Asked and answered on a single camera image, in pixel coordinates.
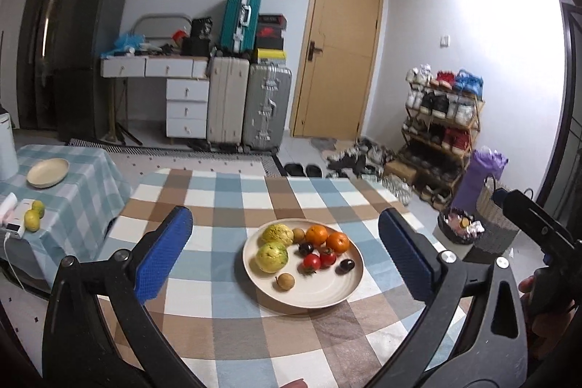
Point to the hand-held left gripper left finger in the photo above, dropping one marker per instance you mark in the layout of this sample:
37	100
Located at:
166	256

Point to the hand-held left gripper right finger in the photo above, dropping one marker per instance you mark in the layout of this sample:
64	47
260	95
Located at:
407	260

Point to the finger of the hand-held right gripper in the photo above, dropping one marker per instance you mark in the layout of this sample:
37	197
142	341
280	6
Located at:
527	215

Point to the dark purple plum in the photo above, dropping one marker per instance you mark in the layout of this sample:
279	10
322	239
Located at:
347	265
305	249

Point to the large orange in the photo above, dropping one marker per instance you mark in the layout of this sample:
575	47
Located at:
337	242

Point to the red tomato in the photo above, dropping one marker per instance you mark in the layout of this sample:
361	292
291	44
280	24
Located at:
312	263
327	257

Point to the small orange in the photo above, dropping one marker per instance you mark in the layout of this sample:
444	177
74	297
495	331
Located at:
317	235

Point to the large beige plate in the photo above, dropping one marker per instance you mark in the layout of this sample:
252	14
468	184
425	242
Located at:
318	295

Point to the brown longan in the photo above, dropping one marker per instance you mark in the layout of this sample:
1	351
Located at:
298	235
285	280

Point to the person's right hand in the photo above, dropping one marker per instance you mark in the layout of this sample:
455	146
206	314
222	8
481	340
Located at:
545	331

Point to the person's left hand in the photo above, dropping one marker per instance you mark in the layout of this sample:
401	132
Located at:
291	384

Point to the grey woven basket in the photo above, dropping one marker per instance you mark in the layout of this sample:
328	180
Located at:
495	224

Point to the small dark basket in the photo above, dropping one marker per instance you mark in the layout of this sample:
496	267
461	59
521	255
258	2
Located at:
454	233

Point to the purple bag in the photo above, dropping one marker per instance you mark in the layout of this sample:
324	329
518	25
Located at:
482	179

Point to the clear plastic packaging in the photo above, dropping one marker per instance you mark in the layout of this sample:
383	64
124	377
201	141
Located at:
398	188

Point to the brown blue checked tablecloth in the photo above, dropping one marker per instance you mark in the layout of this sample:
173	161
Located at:
218	324

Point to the small cardboard box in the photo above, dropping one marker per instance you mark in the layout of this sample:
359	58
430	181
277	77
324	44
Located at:
400	170

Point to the blue checked table cover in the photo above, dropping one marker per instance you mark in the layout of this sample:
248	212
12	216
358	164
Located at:
86	188

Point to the green yellow guava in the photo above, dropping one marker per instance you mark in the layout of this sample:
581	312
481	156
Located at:
271	257

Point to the wooden shoe rack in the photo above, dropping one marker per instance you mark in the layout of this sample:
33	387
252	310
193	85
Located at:
473	124

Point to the pile of shoes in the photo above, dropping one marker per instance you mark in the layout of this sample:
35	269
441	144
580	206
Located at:
359	156

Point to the yellow citrus fruit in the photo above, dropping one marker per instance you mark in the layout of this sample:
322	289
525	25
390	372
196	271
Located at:
32	220
38	206

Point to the rows of assorted shoes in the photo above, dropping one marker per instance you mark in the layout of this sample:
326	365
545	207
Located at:
443	106

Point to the small beige plate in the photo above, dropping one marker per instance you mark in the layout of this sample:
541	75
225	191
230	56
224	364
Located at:
47	173

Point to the grey doormat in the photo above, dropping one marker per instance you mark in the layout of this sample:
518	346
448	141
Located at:
320	144

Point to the white drawer cabinet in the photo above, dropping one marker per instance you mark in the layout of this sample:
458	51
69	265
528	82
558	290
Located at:
187	106

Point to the white box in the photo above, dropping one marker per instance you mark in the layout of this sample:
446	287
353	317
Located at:
19	213

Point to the beige suitcase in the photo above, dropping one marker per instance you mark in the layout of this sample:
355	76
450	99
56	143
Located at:
227	101

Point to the pink white device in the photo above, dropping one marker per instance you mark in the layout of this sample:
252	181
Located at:
7	206

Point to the silver suitcase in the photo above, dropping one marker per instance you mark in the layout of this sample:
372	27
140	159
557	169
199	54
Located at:
266	108

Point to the white desk with drawers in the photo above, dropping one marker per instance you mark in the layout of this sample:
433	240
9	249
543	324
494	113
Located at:
154	67

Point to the dark grey fridge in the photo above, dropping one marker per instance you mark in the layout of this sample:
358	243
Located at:
86	65

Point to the blue plastic bag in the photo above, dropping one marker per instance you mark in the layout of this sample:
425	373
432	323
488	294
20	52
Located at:
127	40

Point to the wooden door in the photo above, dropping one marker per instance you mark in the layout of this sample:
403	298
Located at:
338	47

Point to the yellow black shoe box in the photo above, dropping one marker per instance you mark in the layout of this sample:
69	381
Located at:
270	55

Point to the black bag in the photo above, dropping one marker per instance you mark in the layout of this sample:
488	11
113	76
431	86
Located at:
201	28

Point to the dark wardrobe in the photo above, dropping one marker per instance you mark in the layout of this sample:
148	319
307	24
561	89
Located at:
36	51

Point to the teal suitcase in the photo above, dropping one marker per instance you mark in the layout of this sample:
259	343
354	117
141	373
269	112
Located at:
241	17

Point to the dark glass door frame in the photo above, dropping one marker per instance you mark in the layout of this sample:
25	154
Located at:
574	97

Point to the white light switch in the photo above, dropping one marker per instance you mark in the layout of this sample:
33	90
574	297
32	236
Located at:
445	40

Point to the grey metal tube frame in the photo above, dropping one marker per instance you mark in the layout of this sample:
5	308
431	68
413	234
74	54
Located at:
159	16

